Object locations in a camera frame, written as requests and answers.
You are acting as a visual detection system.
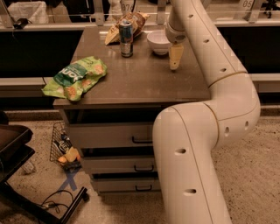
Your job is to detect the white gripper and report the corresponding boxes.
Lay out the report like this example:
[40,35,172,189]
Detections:
[165,8,186,70]

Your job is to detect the blue energy drink can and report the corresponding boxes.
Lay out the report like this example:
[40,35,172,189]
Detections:
[119,19,133,58]

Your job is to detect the middle drawer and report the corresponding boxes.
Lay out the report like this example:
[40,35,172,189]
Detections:
[80,155,157,174]

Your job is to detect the brown chip bag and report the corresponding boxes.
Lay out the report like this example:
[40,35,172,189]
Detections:
[105,12,150,46]

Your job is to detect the black cart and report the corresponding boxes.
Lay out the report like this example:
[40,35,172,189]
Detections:
[0,111,88,224]

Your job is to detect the white bowl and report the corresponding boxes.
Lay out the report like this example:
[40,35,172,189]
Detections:
[147,30,172,55]

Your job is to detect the black cable on floor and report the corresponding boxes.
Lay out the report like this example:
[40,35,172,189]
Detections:
[39,189,75,214]

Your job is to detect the green rice chip bag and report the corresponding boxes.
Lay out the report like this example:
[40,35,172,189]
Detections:
[42,56,107,102]

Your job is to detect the bottom drawer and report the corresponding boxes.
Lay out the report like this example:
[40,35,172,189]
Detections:
[91,178,160,193]

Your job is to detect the top drawer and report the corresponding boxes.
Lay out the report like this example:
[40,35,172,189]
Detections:
[66,122,152,149]

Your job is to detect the grey drawer cabinet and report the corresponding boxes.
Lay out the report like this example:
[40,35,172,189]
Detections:
[54,27,210,182]

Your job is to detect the drawer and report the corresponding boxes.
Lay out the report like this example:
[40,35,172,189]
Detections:
[91,178,160,193]
[80,155,157,174]
[66,122,152,149]

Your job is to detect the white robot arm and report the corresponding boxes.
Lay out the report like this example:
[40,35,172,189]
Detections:
[152,0,260,224]

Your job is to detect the white plastic bag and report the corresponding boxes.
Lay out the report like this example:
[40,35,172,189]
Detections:
[8,1,49,24]

